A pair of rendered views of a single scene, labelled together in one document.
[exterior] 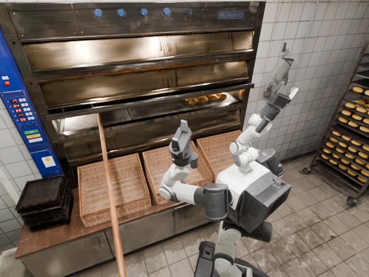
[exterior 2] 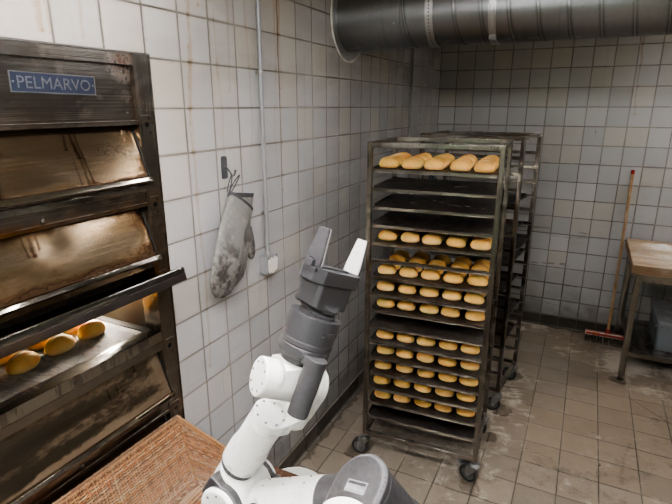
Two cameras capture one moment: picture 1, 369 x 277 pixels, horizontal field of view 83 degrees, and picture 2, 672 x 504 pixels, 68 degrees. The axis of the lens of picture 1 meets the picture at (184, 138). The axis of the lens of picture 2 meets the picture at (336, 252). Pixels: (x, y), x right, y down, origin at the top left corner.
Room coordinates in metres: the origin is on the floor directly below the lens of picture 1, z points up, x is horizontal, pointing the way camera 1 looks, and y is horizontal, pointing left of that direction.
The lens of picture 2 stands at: (0.47, -0.02, 1.95)
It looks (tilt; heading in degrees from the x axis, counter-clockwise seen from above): 16 degrees down; 318
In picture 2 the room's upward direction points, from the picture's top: straight up
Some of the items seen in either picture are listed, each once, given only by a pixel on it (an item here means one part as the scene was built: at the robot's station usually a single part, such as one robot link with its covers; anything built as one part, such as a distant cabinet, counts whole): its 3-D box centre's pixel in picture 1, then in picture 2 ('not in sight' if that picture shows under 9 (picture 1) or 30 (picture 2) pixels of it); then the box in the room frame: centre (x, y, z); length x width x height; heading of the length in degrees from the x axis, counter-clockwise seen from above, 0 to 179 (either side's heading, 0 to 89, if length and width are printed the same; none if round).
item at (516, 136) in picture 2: not in sight; (467, 266); (2.30, -2.86, 0.89); 0.72 x 0.52 x 1.78; 16
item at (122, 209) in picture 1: (113, 186); not in sight; (1.30, 0.63, 0.72); 0.56 x 0.49 x 0.28; 112
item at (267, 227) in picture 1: (246, 223); not in sight; (0.75, -0.38, 1.00); 0.28 x 0.13 x 0.18; 73
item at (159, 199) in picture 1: (176, 170); not in sight; (1.52, 0.08, 0.72); 0.56 x 0.49 x 0.28; 113
